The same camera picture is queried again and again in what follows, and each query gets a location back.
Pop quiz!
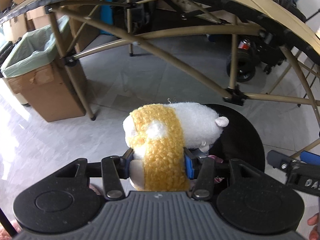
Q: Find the yellow white plush toy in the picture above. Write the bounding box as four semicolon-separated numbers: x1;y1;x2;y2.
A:
122;99;230;192

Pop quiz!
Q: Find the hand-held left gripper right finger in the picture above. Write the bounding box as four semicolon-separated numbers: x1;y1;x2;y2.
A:
184;154;252;201

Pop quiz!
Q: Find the black round bin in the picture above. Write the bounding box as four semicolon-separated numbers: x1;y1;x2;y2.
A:
200;104;265;183

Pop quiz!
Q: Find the person's pink fluffy clothing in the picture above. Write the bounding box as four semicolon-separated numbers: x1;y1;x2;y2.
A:
0;184;103;240

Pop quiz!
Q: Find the blue plastic box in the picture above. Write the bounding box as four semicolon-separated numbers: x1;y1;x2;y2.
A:
100;0;114;34

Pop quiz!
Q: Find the person's right hand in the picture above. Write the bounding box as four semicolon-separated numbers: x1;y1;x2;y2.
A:
307;214;320;240

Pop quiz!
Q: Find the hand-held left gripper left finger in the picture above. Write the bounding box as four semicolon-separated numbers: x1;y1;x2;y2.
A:
56;148;134;200

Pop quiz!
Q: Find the black wagon wheel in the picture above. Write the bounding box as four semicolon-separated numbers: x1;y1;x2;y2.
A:
226;50;257;82

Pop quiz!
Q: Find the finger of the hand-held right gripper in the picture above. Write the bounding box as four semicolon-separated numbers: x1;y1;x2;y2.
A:
267;150;292;171
291;151;320;165

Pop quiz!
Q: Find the cardboard box with green liner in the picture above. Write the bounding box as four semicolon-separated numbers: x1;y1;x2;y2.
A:
0;17;88;122

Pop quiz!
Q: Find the red can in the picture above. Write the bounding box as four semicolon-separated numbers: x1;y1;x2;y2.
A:
239;37;252;50

